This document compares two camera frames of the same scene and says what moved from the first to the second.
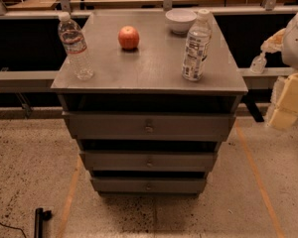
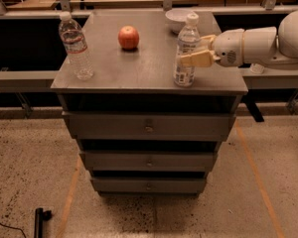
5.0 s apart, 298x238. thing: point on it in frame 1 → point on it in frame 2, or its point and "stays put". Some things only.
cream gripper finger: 274,44 → 210,40
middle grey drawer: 150,160 stays put
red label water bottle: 74,45 stays put
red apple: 128,38 stays put
